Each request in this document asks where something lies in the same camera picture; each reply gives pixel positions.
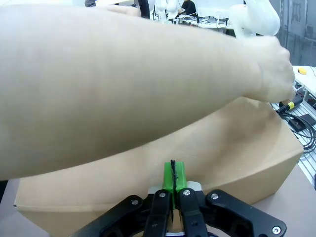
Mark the brown cardboard box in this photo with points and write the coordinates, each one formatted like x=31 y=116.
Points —
x=222 y=160

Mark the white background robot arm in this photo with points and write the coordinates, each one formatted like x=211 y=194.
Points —
x=170 y=7

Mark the black connector with yellow band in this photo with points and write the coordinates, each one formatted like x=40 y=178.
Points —
x=290 y=105

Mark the small yellow object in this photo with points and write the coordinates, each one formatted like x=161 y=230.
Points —
x=302 y=71

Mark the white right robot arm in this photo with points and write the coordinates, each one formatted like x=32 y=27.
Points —
x=259 y=17

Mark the aluminium frame base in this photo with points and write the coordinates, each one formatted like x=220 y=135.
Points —
x=308 y=168

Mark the seated person in black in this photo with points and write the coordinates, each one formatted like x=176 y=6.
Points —
x=187 y=5

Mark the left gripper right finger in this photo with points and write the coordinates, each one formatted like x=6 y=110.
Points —
x=192 y=212

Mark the person's right hand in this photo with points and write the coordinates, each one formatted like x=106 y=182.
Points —
x=276 y=74

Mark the white shelf table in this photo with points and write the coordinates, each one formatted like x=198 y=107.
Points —
x=308 y=81

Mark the flat black pad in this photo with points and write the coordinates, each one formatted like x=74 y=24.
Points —
x=308 y=118

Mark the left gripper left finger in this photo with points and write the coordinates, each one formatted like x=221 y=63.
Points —
x=158 y=212

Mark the person's right forearm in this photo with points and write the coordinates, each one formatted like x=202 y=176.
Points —
x=98 y=86

